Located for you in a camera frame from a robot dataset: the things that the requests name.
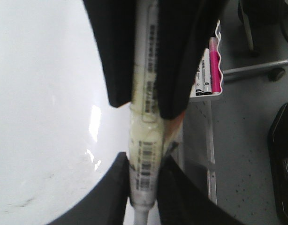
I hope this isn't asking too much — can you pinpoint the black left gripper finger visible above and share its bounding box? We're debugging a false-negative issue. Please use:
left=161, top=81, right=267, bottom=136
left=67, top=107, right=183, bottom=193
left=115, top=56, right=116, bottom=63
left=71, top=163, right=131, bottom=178
left=82, top=0, right=229, bottom=120
left=50, top=152, right=241, bottom=225

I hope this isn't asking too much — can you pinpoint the white dry-erase marker black tip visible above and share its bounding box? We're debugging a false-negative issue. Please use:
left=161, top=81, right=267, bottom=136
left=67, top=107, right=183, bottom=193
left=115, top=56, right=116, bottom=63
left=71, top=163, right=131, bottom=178
left=129, top=0, right=164, bottom=225

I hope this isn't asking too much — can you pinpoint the white whiteboard surface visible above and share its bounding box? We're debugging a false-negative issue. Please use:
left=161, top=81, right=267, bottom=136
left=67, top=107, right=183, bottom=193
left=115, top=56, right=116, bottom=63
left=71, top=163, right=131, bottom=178
left=0, top=0, right=130, bottom=225

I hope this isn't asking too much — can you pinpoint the white marker black cap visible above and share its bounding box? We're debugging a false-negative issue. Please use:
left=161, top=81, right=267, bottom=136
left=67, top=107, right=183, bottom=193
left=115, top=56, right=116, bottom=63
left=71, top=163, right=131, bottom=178
left=202, top=48, right=212, bottom=95
left=195, top=62, right=203, bottom=96

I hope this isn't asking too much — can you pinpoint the pink highlighter marker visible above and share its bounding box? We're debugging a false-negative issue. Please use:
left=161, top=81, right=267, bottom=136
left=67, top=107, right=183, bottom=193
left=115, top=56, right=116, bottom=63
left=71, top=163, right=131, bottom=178
left=209, top=37, right=221, bottom=94

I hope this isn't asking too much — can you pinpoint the grey chair leg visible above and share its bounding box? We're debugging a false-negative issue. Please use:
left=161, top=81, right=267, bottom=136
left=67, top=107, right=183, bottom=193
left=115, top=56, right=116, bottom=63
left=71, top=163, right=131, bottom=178
left=239, top=0, right=260, bottom=57

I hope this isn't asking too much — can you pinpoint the grey stand leg with caster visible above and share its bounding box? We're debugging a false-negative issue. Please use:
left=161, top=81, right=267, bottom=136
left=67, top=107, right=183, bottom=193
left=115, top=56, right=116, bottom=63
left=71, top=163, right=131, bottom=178
left=223, top=59, right=288, bottom=82

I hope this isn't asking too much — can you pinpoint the black device on floor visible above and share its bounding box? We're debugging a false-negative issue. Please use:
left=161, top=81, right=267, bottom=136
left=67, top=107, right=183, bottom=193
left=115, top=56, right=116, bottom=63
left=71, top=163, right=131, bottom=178
left=267, top=102, right=288, bottom=225

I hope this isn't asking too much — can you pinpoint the white whiteboard stand post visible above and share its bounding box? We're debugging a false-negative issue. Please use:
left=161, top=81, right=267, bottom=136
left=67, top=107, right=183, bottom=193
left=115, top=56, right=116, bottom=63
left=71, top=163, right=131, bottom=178
left=203, top=101, right=217, bottom=204

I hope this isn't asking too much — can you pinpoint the white wire marker holder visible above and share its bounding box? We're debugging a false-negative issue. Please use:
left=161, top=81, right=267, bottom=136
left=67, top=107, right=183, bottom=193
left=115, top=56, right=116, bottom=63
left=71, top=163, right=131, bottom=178
left=189, top=21, right=223, bottom=102

